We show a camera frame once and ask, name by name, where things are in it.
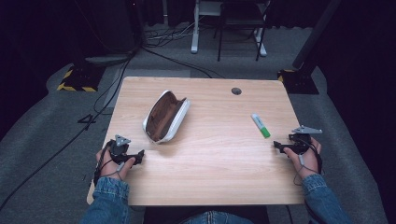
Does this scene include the black slanted stand with base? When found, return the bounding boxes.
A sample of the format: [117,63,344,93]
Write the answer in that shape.
[277,0,344,95]

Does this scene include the black stand base hazard stripes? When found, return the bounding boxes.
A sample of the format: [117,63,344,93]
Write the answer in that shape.
[56,64,106,93]

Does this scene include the green and white highlighter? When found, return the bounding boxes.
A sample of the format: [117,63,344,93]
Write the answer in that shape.
[250,113,272,139]

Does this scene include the white desk frame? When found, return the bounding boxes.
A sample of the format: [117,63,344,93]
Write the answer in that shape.
[190,0,268,58]

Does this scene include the person's left hand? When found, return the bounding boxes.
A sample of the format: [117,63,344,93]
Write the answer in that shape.
[95,147,136,181]

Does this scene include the person's lap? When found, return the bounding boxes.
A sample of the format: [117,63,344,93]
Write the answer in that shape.
[180,210,255,224]

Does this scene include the bundle of floor cables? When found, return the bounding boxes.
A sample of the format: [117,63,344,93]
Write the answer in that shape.
[144,21,200,49]

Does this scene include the white pencil case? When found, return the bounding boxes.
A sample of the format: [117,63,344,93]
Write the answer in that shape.
[142,90,191,145]

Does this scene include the black floor cable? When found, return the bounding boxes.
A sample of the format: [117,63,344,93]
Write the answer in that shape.
[0,50,138,213]

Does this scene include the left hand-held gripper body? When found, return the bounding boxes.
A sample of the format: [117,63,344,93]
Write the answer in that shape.
[106,133,138,165]

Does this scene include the left hand-held gripper cable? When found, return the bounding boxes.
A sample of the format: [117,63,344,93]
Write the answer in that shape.
[92,139,125,188]

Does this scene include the right hand-held gripper cable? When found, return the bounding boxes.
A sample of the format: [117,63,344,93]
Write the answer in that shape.
[292,136,324,187]

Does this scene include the black chair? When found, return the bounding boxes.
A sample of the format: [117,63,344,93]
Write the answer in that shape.
[213,0,274,63]

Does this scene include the hand-held gripper cable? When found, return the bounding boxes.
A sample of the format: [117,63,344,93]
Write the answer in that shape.
[292,136,324,187]
[92,139,125,188]

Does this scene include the person's right hand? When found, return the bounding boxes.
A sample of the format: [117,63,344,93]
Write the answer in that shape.
[283,137,322,179]

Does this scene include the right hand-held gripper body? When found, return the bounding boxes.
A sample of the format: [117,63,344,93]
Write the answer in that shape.
[281,124,323,156]

